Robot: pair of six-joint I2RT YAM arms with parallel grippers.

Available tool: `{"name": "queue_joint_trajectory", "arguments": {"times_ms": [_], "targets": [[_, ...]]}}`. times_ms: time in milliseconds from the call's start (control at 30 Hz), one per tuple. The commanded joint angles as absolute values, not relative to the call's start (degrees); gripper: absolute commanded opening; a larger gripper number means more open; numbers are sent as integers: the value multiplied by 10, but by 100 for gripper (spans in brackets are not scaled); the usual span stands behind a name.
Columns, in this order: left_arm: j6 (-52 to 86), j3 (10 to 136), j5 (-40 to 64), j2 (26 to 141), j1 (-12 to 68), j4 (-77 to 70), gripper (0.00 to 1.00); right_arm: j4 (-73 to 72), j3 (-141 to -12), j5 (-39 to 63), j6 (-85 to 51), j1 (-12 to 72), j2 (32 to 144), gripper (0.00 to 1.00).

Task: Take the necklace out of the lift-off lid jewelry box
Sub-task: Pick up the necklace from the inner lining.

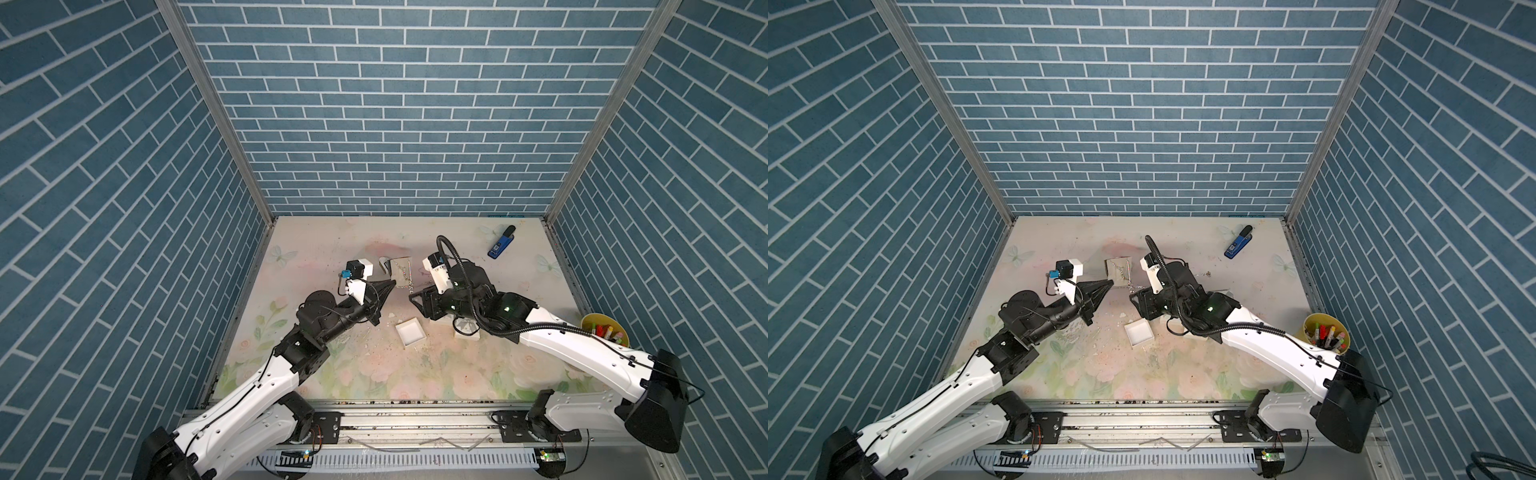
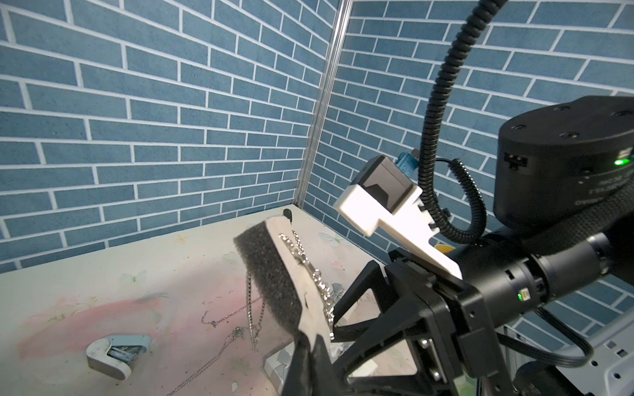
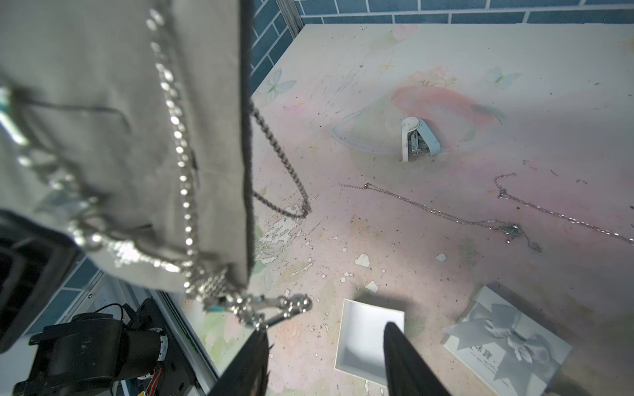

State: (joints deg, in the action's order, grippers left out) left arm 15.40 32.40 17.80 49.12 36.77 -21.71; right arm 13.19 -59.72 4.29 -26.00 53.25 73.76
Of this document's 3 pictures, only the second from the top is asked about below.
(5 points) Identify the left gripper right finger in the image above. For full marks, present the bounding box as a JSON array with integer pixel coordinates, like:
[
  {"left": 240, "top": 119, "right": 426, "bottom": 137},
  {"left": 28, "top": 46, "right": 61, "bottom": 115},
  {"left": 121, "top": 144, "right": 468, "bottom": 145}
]
[{"left": 310, "top": 336, "right": 343, "bottom": 396}]

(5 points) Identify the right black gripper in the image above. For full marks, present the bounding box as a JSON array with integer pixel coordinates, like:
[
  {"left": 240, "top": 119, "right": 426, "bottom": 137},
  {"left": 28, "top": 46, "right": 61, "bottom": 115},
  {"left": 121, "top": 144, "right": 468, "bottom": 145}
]
[{"left": 333, "top": 248, "right": 515, "bottom": 395}]

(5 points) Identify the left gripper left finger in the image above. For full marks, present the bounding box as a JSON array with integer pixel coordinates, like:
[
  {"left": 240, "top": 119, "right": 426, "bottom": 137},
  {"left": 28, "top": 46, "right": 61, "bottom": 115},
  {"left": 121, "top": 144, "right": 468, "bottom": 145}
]
[{"left": 282, "top": 333, "right": 312, "bottom": 396}]

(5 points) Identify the white bow gift box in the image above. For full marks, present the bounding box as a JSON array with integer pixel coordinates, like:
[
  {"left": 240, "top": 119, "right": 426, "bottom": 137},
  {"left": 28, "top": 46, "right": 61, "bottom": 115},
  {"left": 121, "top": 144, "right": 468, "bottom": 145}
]
[{"left": 264, "top": 343, "right": 295, "bottom": 395}]

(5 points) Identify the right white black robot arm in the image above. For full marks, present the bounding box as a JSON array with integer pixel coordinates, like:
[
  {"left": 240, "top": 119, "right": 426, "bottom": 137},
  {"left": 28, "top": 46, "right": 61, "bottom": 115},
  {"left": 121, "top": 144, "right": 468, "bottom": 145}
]
[{"left": 334, "top": 1, "right": 633, "bottom": 395}]

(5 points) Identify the blue black stapler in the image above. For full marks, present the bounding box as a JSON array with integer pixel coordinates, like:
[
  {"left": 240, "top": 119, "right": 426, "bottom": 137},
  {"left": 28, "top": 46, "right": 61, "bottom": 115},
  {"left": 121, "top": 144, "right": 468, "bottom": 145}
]
[{"left": 283, "top": 209, "right": 293, "bottom": 223}]

